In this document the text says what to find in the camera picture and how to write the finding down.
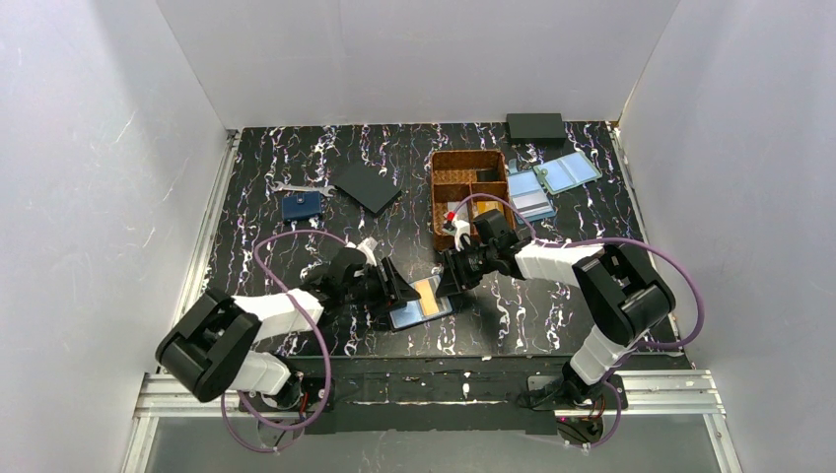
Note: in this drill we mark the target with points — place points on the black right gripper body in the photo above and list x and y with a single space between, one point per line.
462 269

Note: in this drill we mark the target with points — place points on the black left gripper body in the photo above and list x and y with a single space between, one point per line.
382 287

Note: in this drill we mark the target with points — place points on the orange credit card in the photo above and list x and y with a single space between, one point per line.
428 302

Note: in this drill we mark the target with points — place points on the black leather card holder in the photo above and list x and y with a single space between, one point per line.
411 315

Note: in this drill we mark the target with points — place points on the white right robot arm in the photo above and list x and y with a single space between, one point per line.
625 294

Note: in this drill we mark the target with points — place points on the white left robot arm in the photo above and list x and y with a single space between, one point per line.
209 351

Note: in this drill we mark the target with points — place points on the light blue card sleeve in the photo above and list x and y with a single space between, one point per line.
529 197

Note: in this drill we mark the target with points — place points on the light green card sleeve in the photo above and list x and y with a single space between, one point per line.
566 173

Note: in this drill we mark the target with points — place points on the brown woven divided basket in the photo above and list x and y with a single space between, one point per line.
457 174

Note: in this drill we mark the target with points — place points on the navy blue small wallet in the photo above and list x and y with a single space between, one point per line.
301 206

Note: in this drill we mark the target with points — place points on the silver metal wrench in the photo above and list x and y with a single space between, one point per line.
326 191

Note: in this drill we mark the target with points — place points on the black flat square pad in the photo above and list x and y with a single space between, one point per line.
367 187

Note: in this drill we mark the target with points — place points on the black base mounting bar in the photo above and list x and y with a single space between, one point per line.
454 394

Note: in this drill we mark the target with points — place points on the black rectangular box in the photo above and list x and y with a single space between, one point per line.
536 128

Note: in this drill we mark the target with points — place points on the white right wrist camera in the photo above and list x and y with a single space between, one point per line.
457 228

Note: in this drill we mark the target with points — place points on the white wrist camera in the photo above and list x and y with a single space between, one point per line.
457 228
368 246

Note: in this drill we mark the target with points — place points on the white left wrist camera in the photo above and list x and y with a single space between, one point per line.
368 246

